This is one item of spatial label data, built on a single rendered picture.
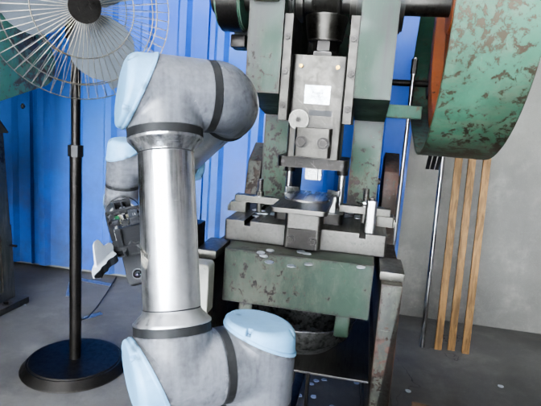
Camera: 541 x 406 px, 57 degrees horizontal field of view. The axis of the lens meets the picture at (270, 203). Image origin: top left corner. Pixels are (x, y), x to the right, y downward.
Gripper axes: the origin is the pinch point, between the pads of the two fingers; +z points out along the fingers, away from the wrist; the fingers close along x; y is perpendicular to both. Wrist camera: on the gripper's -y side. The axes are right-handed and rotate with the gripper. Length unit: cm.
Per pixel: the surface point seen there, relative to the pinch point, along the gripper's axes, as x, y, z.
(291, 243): 41, -19, -29
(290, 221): 41, -13, -31
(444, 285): 130, -86, -75
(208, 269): 16.4, -17.1, -24.3
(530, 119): 194, -24, -96
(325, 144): 55, 5, -34
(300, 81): 54, 21, -45
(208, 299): 15.2, -25.2, -24.0
